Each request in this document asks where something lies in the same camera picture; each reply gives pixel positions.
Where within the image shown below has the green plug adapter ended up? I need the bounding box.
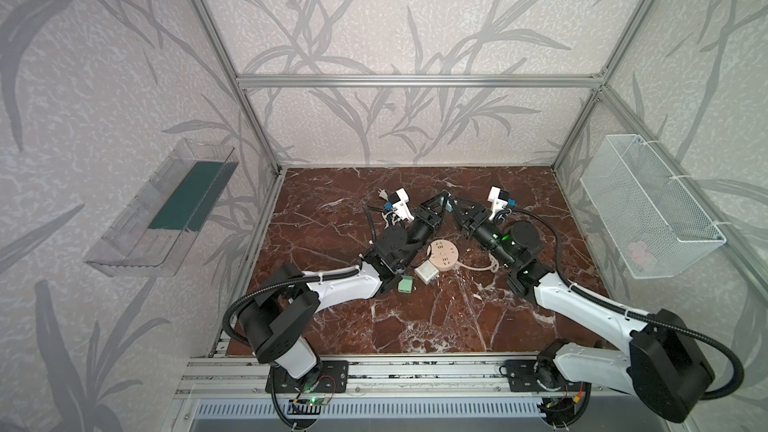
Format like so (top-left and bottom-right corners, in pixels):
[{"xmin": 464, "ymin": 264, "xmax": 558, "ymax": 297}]
[{"xmin": 397, "ymin": 276, "xmax": 414, "ymax": 294}]

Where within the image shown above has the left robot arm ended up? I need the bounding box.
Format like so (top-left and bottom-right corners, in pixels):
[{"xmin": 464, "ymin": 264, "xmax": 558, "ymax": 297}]
[{"xmin": 222, "ymin": 191, "xmax": 449, "ymax": 383}]

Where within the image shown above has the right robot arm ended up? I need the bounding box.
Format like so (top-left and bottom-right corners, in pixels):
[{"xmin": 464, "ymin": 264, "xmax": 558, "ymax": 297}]
[{"xmin": 447, "ymin": 196, "xmax": 745, "ymax": 423}]

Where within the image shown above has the white plug adapter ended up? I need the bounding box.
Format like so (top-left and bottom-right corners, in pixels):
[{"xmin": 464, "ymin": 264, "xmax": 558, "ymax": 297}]
[{"xmin": 414, "ymin": 260, "xmax": 440, "ymax": 285}]

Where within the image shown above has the pink round power strip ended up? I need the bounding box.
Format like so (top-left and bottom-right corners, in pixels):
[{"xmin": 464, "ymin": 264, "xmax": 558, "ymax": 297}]
[{"xmin": 427, "ymin": 239, "xmax": 459, "ymax": 272}]

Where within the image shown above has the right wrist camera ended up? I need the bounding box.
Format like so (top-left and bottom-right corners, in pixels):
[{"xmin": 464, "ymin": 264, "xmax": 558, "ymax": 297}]
[{"xmin": 488, "ymin": 186, "xmax": 516, "ymax": 220}]

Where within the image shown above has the pink cable with plug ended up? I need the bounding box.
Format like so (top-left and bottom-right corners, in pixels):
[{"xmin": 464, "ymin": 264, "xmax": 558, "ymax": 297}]
[{"xmin": 457, "ymin": 251, "xmax": 502, "ymax": 274}]

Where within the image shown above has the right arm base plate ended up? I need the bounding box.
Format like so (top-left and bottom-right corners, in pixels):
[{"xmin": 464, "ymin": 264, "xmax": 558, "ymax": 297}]
[{"xmin": 498, "ymin": 358, "xmax": 584, "ymax": 396}]

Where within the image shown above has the white wire basket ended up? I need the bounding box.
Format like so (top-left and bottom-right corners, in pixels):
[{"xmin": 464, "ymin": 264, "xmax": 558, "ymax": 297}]
[{"xmin": 581, "ymin": 134, "xmax": 727, "ymax": 280}]

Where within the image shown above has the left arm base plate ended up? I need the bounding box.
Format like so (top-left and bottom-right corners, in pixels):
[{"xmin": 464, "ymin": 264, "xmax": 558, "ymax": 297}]
[{"xmin": 266, "ymin": 360, "xmax": 350, "ymax": 394}]

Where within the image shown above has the aluminium frame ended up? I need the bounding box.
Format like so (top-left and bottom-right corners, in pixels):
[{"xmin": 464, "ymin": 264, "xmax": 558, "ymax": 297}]
[{"xmin": 200, "ymin": 0, "xmax": 767, "ymax": 431}]

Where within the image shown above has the clear plastic wall tray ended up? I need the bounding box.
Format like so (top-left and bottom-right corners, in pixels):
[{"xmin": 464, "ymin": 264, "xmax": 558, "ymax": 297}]
[{"xmin": 84, "ymin": 139, "xmax": 239, "ymax": 278}]

